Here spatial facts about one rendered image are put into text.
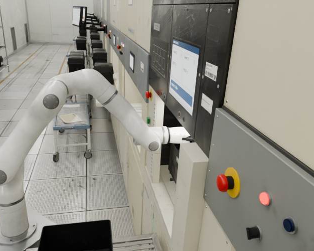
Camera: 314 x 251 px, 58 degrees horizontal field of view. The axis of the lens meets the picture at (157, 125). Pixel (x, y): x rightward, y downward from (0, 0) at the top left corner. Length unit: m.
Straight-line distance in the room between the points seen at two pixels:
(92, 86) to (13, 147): 0.41
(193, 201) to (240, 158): 0.27
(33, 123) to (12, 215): 0.46
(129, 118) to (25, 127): 0.42
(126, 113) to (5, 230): 0.78
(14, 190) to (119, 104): 0.60
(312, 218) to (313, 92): 0.19
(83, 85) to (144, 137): 0.33
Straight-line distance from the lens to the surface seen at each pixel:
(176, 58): 1.07
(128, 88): 2.96
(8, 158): 1.29
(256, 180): 0.59
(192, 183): 0.81
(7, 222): 1.50
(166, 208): 1.46
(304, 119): 0.50
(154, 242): 1.44
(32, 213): 1.67
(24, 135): 1.26
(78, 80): 1.17
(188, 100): 0.94
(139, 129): 1.18
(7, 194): 1.41
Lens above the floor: 1.78
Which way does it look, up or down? 22 degrees down
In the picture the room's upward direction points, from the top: 3 degrees clockwise
